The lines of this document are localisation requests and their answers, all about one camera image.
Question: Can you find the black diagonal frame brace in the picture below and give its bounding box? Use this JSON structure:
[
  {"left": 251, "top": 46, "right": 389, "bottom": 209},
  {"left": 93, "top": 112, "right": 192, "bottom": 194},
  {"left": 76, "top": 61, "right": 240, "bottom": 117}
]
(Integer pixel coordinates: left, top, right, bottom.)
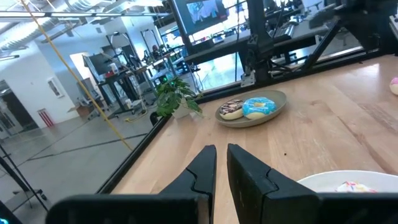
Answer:
[{"left": 302, "top": 20, "right": 341, "bottom": 71}]

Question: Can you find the framed wall sign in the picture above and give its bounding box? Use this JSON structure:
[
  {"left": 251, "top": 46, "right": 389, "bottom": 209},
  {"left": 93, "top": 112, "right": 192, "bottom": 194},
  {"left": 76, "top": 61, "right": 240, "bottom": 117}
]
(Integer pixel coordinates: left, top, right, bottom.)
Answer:
[{"left": 47, "top": 77, "right": 65, "bottom": 99}]

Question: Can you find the large white plate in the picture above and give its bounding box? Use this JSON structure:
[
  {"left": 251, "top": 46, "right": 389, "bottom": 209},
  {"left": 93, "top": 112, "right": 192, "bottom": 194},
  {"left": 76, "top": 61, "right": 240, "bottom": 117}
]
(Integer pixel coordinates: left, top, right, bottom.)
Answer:
[{"left": 297, "top": 170, "right": 398, "bottom": 194}]

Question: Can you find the green potted plant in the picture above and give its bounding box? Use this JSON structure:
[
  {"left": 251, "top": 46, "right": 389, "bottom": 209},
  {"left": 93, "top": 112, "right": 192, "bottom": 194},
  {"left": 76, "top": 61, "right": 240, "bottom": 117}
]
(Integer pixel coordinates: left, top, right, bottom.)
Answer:
[{"left": 154, "top": 77, "right": 203, "bottom": 119}]

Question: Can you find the yellow hanging cable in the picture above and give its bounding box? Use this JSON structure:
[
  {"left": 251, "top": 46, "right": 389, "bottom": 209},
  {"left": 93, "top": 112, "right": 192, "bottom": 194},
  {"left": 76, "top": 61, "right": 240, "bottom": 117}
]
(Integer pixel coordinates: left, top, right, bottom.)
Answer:
[{"left": 19, "top": 0, "right": 134, "bottom": 152}]

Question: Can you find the long LED light bar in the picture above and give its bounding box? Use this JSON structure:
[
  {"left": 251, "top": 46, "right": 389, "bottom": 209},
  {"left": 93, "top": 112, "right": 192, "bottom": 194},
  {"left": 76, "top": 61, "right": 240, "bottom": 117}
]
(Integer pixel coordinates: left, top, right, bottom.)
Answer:
[{"left": 0, "top": 11, "right": 170, "bottom": 19}]

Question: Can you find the black tripod stand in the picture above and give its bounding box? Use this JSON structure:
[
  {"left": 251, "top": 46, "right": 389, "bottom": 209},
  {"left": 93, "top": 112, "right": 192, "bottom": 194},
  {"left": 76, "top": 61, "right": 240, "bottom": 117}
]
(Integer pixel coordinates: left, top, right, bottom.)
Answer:
[{"left": 0, "top": 144, "right": 49, "bottom": 213}]

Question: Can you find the beige shallow plate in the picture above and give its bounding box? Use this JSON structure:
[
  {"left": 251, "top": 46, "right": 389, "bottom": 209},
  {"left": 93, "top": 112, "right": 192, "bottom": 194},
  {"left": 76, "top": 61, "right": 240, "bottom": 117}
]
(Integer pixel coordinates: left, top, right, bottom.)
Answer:
[{"left": 214, "top": 90, "right": 287, "bottom": 129}]

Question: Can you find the red striped panel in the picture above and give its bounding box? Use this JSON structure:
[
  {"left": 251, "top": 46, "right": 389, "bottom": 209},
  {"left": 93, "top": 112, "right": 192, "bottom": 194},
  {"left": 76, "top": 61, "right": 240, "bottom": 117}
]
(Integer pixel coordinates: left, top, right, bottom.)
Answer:
[{"left": 37, "top": 108, "right": 55, "bottom": 128}]

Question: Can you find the light blue iced donut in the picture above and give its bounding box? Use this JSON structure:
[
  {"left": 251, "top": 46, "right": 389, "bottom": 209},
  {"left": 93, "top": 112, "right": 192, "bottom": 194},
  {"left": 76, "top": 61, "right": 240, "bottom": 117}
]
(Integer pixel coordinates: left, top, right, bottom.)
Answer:
[{"left": 242, "top": 96, "right": 277, "bottom": 120}]

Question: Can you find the silver ventilation duct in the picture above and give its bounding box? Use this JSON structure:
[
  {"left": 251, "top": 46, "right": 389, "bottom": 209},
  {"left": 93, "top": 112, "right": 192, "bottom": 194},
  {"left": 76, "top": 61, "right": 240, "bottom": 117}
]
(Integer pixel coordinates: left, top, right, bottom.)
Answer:
[{"left": 0, "top": 0, "right": 105, "bottom": 51}]

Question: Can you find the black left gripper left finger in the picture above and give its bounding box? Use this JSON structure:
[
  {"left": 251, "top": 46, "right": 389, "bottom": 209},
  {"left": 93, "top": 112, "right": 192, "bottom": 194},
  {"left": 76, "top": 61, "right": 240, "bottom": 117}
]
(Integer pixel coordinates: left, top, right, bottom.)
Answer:
[{"left": 45, "top": 144, "right": 218, "bottom": 224}]

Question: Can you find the black standing desk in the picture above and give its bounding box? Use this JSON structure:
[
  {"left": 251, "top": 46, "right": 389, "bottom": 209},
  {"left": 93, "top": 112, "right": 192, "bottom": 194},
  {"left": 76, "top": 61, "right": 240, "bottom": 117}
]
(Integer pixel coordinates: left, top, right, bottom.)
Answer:
[{"left": 83, "top": 52, "right": 175, "bottom": 116}]

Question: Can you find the long black desk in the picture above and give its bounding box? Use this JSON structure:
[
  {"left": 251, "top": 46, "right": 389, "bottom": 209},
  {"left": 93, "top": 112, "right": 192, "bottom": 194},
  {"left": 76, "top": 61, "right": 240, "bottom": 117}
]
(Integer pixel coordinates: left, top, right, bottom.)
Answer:
[{"left": 183, "top": 21, "right": 331, "bottom": 67}]

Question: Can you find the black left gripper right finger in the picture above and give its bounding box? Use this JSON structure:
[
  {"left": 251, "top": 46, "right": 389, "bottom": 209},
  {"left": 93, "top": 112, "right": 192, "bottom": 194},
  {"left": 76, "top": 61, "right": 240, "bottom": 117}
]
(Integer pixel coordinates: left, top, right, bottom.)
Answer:
[{"left": 226, "top": 142, "right": 398, "bottom": 224}]

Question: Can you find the black aluminium frame post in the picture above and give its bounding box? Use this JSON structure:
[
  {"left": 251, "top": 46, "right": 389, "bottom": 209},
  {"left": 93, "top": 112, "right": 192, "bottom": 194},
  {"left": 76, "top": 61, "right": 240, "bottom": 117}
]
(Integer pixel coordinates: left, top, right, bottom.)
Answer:
[{"left": 247, "top": 0, "right": 275, "bottom": 85}]

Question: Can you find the black device with cyan light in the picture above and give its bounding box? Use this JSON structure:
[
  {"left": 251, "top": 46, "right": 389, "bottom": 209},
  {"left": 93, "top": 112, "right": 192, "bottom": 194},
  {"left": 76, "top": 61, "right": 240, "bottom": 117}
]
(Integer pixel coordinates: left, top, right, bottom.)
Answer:
[{"left": 0, "top": 200, "right": 23, "bottom": 224}]

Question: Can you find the monitor with lit picture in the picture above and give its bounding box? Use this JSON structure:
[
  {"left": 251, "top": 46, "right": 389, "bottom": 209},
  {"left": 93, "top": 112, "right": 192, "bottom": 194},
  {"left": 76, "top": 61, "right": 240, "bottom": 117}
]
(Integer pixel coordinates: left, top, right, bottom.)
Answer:
[{"left": 172, "top": 0, "right": 229, "bottom": 35}]

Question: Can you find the white iced sprinkled donut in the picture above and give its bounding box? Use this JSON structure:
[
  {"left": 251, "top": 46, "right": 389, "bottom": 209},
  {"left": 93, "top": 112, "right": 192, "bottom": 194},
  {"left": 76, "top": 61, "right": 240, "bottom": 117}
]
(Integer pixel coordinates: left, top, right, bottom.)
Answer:
[{"left": 335, "top": 181, "right": 377, "bottom": 194}]

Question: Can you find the silver metal bracket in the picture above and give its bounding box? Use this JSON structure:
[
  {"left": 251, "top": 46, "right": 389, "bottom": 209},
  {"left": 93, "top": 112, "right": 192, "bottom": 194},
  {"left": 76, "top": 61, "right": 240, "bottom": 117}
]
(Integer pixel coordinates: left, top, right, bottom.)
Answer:
[{"left": 240, "top": 70, "right": 257, "bottom": 88}]

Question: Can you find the chocolate donut with white drizzle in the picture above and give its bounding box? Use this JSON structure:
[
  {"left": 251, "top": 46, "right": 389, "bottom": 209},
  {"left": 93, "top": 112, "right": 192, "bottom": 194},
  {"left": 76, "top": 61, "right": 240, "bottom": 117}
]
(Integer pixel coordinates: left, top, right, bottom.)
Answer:
[{"left": 219, "top": 99, "right": 245, "bottom": 121}]

